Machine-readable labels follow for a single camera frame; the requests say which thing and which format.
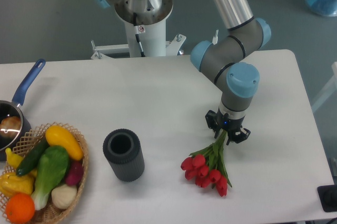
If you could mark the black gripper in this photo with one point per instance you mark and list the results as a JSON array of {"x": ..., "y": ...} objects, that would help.
[{"x": 229, "y": 120}]

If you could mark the red tulip bouquet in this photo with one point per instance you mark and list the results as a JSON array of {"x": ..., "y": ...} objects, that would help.
[{"x": 207, "y": 167}]

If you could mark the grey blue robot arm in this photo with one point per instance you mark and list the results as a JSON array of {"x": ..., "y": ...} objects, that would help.
[{"x": 222, "y": 63}]

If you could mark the dark grey ribbed vase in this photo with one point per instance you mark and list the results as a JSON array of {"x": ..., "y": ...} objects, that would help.
[{"x": 122, "y": 149}]

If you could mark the black device at edge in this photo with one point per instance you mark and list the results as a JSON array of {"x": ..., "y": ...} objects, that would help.
[{"x": 327, "y": 196}]

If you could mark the purple red onion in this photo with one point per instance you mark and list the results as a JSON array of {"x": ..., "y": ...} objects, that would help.
[{"x": 74, "y": 174}]

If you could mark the yellow squash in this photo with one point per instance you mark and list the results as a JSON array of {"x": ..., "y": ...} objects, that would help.
[{"x": 60, "y": 136}]

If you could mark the green bok choy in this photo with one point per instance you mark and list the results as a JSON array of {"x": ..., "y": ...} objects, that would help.
[{"x": 51, "y": 169}]

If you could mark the white garlic bulb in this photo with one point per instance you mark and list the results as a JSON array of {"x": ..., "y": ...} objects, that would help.
[{"x": 63, "y": 196}]

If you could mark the woven wicker basket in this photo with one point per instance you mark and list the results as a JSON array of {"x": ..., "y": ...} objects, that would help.
[{"x": 52, "y": 214}]

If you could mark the green cucumber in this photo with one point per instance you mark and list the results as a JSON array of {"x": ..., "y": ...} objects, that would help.
[{"x": 31, "y": 160}]

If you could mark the brown bread roll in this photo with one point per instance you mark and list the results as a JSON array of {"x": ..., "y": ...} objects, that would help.
[{"x": 10, "y": 127}]

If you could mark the orange fruit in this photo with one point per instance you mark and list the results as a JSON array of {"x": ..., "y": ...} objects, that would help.
[{"x": 20, "y": 208}]

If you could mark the blue handled saucepan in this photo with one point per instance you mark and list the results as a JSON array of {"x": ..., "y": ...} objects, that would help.
[{"x": 13, "y": 107}]

